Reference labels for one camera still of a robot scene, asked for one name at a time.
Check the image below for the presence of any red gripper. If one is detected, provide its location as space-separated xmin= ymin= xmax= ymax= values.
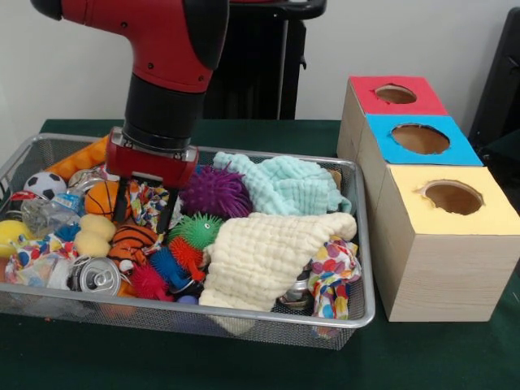
xmin=106 ymin=126 xmax=200 ymax=236

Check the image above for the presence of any orange tiger plush toy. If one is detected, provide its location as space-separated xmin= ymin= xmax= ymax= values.
xmin=109 ymin=221 xmax=162 ymax=269

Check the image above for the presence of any silver mesh bin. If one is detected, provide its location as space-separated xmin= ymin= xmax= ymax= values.
xmin=0 ymin=132 xmax=377 ymax=353

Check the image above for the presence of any wooden box with three holes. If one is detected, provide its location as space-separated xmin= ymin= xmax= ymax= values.
xmin=336 ymin=75 xmax=520 ymax=323

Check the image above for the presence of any orange toy basketball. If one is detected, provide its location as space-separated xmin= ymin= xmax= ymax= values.
xmin=84 ymin=180 xmax=133 ymax=216

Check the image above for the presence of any green spiky ball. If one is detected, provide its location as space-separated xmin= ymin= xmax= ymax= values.
xmin=168 ymin=214 xmax=224 ymax=247

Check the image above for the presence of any purple spiky ball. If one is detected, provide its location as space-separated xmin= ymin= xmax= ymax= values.
xmin=178 ymin=164 xmax=254 ymax=220

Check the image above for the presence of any orange plastic block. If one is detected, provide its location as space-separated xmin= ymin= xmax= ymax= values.
xmin=46 ymin=136 xmax=111 ymax=174

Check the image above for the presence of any black and white soccer ball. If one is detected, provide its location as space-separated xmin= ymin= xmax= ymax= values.
xmin=23 ymin=171 xmax=68 ymax=200

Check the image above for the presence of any cream waffle cloth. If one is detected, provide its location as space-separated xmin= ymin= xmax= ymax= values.
xmin=198 ymin=211 xmax=358 ymax=313

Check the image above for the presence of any yellow ball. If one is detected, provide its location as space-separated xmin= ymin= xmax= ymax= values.
xmin=0 ymin=219 xmax=33 ymax=259

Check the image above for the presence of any mint green cloth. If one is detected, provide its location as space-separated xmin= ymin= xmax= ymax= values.
xmin=213 ymin=151 xmax=353 ymax=216

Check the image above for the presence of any dark green table cloth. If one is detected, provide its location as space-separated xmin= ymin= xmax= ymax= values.
xmin=0 ymin=116 xmax=520 ymax=390

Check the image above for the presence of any polka dot cloth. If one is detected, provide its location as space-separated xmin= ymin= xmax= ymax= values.
xmin=307 ymin=239 xmax=362 ymax=321

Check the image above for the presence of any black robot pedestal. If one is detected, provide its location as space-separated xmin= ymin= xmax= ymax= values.
xmin=202 ymin=0 xmax=328 ymax=121

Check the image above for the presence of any black frame stand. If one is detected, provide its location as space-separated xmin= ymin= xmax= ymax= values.
xmin=466 ymin=6 xmax=520 ymax=192

